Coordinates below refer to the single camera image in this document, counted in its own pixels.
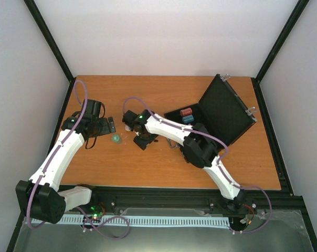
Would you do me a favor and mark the white poker chip stack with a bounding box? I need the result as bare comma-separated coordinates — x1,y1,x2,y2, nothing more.
125,125,132,132

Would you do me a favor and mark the green poker chip stack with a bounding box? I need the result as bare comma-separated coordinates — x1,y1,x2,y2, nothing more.
111,134,122,144

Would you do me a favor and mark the blue poker chip stack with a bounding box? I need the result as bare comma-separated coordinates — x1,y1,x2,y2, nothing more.
182,114,194,124

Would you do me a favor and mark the red poker chip stack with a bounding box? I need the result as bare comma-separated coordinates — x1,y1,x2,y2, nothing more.
179,108,193,117

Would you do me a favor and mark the black poker set case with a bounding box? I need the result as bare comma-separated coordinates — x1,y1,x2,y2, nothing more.
164,74,257,146

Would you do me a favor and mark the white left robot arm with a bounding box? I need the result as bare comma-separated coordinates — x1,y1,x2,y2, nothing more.
15,99,115,224

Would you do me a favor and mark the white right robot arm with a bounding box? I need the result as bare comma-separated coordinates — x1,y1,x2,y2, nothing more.
122,110,246,213

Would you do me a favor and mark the left controller circuit board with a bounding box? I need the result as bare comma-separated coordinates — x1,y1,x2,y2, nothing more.
83,202,105,224

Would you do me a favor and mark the controller circuit board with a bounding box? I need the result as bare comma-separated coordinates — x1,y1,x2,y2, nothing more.
240,204,255,227
83,202,105,224

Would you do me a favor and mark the right controller circuit board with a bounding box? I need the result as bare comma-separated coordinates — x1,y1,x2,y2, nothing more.
240,204,255,227

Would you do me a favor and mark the black aluminium frame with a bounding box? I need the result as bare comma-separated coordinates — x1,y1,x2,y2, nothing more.
6,0,317,252

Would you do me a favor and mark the white slotted cable duct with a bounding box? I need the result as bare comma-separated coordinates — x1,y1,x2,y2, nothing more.
56,213,230,228

